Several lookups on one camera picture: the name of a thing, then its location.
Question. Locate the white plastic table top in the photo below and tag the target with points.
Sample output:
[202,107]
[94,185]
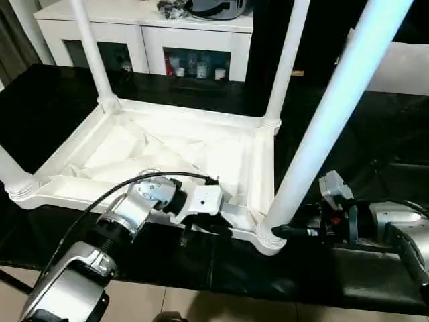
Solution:
[167,141]

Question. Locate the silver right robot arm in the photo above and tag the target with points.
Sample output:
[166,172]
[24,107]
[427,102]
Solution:
[402,218]

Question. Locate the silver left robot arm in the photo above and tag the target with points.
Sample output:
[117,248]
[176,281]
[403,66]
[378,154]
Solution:
[134,208]

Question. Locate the dark robot lower body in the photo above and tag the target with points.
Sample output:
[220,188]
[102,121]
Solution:
[169,317]

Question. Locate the black cabinet with yellow label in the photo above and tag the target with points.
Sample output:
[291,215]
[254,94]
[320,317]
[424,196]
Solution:
[321,43]

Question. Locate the black work mat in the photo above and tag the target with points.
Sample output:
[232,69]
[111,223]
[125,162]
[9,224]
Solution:
[50,110]

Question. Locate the white glass-door cabinet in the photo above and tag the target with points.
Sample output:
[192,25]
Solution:
[134,33]

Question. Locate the grey helmet on cabinet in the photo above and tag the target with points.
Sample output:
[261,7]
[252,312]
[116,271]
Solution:
[214,8]

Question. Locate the dark clutter on cabinet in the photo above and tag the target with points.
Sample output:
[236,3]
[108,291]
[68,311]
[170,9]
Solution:
[171,10]

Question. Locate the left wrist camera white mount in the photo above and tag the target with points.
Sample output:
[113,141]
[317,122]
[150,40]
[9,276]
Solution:
[204,201]

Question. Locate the black table frame leg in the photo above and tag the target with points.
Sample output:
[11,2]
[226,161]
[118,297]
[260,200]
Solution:
[13,283]

